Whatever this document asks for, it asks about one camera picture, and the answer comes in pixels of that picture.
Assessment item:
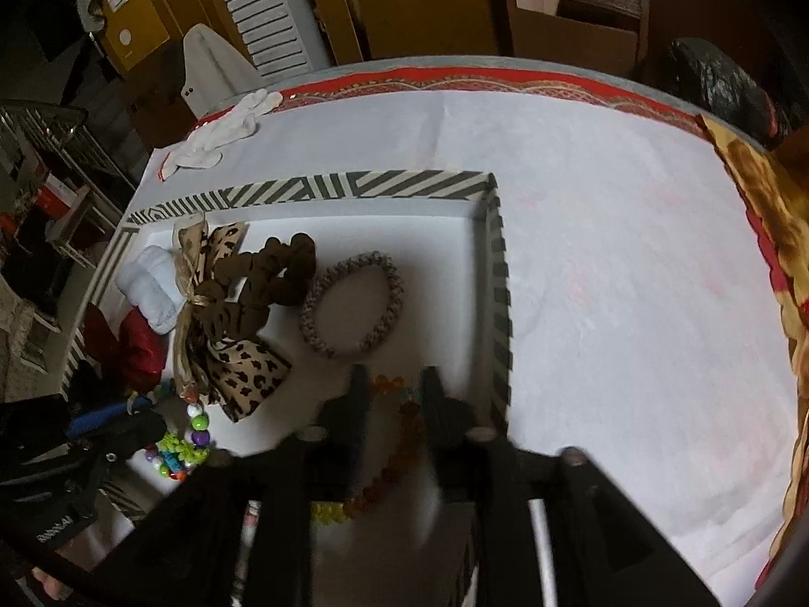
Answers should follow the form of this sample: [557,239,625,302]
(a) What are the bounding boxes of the white scrunchie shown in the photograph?
[117,245,184,335]

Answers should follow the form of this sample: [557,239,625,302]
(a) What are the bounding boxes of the orange beaded bracelet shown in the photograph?
[309,374,424,526]

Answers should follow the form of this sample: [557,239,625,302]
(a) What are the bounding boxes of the multicolour beaded bracelet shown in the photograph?
[126,382,227,450]

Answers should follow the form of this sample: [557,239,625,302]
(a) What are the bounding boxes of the white garment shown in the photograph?
[182,23,266,121]

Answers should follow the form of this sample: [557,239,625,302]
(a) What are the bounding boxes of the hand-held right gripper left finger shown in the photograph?
[120,363,371,607]

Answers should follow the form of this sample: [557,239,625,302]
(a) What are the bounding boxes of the white glove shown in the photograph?
[190,90,284,153]
[158,139,223,179]

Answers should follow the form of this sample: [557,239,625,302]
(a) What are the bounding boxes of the red satin bow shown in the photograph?
[82,302,168,393]

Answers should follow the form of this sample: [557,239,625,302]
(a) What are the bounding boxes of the striped cardboard tray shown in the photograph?
[60,169,514,607]

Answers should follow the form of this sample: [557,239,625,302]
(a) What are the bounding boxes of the red box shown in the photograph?
[31,170,80,216]

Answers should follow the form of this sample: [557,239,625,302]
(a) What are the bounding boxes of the grey braided hair tie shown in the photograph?
[299,251,406,358]

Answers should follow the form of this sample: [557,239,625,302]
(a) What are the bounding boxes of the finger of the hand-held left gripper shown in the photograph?
[92,413,169,467]
[68,408,131,439]

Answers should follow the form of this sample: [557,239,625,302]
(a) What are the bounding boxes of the leopard print bow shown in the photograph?
[172,215,293,423]

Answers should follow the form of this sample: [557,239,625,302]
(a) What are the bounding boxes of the white louvered door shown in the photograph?
[205,0,317,77]

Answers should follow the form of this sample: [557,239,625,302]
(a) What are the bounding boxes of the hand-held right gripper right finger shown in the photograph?
[420,365,722,607]

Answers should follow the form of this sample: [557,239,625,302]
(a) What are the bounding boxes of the red patterned tablecloth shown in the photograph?
[158,63,715,140]

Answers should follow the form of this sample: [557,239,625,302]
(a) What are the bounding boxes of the black plastic bag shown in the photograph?
[663,38,791,149]

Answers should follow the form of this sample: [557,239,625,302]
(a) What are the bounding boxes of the wooden board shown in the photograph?
[350,0,507,64]

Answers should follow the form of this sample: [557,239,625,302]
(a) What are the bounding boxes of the wooden chair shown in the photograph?
[491,0,651,80]

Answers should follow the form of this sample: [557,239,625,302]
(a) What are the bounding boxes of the metal rack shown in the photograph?
[0,101,137,267]

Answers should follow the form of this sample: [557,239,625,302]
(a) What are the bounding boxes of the brown scrunchie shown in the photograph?
[211,234,317,336]

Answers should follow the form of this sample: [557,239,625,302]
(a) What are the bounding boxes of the person's left hand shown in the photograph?
[28,566,75,601]

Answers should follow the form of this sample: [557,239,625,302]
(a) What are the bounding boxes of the printed blanket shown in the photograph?
[695,112,809,589]

